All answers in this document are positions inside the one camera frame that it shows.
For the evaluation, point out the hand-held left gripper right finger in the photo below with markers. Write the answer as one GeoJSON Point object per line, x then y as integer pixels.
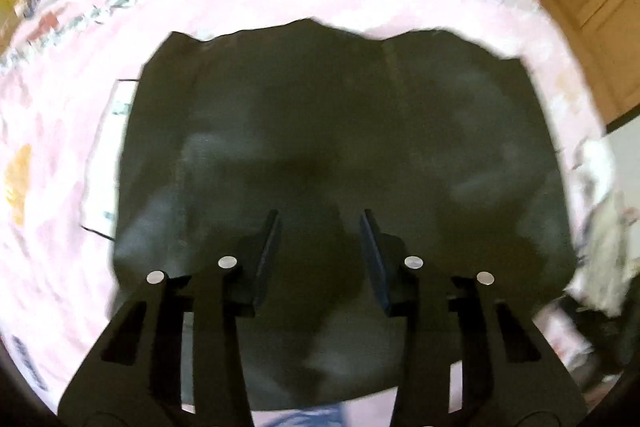
{"type": "Point", "coordinates": [375, 257]}

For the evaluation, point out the dark brown leather jacket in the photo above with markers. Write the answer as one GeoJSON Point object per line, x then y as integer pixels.
{"type": "Point", "coordinates": [325, 117]}

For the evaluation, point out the beige pants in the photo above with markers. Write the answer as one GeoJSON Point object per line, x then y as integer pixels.
{"type": "Point", "coordinates": [607, 257]}

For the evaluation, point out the wooden wardrobe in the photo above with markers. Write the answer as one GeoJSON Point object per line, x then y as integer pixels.
{"type": "Point", "coordinates": [590, 7]}

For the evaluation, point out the white cloth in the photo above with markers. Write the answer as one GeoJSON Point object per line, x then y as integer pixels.
{"type": "Point", "coordinates": [595, 172]}

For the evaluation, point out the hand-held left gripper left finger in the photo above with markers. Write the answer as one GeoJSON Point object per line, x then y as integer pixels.
{"type": "Point", "coordinates": [267, 252]}

